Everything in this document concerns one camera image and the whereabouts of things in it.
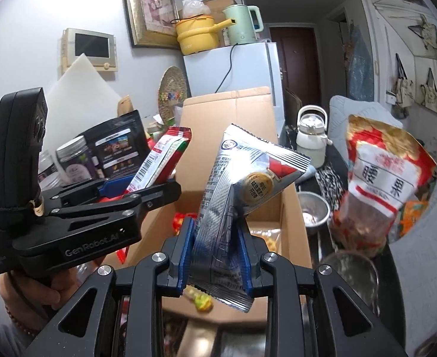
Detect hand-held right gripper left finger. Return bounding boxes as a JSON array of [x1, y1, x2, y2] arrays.
[[25, 217, 197, 357]]

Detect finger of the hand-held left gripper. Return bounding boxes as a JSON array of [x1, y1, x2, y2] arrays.
[[43, 182, 183, 224], [42, 178, 130, 203]]

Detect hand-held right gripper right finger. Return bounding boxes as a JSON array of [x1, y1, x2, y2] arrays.
[[237, 227, 408, 357]]

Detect red gold snack packet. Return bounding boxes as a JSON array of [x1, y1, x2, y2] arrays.
[[172, 212, 191, 233]]

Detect waffle packet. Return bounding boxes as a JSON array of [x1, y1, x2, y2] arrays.
[[248, 228, 282, 253]]

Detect red white long snack packet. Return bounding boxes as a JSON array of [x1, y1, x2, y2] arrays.
[[123, 126, 193, 198]]

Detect green yellow candy packet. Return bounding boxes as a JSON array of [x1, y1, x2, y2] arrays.
[[187, 286, 214, 312]]

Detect silver snack packet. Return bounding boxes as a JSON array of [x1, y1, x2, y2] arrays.
[[187, 123, 317, 313]]

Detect brown cardboard box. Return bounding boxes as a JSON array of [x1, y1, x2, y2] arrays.
[[103, 87, 314, 328]]

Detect person's left forearm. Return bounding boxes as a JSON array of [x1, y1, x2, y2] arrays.
[[0, 320, 48, 357]]

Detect person's left hand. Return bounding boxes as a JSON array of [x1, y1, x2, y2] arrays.
[[0, 265, 81, 328]]

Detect clear plastic jar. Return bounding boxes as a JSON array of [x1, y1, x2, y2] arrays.
[[38, 151, 61, 190]]

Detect black printed pouch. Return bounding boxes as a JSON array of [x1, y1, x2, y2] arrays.
[[82, 111, 152, 183]]

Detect red snack bag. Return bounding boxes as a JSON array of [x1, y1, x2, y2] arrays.
[[146, 134, 167, 154]]

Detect white foam board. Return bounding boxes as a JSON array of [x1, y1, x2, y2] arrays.
[[45, 54, 124, 120]]

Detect steel bowl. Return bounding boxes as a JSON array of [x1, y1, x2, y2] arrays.
[[298, 191, 331, 237]]

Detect glass mug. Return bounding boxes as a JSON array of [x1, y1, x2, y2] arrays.
[[320, 251, 380, 318]]

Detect woven fan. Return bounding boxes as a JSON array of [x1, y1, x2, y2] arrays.
[[158, 66, 187, 123]]

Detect white water bottle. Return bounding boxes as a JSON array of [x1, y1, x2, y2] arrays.
[[296, 105, 333, 170]]

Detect white fridge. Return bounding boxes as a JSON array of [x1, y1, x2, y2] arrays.
[[183, 41, 284, 134]]

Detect red white cashew bag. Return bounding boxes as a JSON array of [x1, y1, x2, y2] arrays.
[[332, 115, 437, 257]]

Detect yellow pot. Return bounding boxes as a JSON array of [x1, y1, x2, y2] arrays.
[[172, 15, 230, 54]]

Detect orange snack bag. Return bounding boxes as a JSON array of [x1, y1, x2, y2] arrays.
[[400, 201, 428, 239]]

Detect large grey chair cushion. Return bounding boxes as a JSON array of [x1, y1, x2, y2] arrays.
[[386, 149, 437, 357]]

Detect framed picture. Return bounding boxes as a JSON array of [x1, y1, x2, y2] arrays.
[[122, 0, 182, 49]]

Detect green electric kettle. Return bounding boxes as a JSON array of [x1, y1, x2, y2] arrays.
[[222, 5, 264, 45]]

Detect clear plastic bag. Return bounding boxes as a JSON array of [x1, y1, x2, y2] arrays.
[[183, 0, 212, 19]]

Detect brown door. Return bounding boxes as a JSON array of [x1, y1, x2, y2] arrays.
[[270, 24, 321, 105]]

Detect small grey chair cushion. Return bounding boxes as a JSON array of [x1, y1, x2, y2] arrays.
[[329, 95, 403, 131]]

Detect white tote bag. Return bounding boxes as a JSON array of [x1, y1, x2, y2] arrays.
[[393, 54, 414, 107]]

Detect wall intercom panel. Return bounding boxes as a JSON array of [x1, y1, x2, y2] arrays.
[[61, 28, 119, 72]]

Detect black power cable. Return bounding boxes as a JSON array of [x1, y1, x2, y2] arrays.
[[214, 44, 237, 93]]

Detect bead bracelet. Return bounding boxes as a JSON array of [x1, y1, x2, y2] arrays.
[[4, 303, 40, 337]]

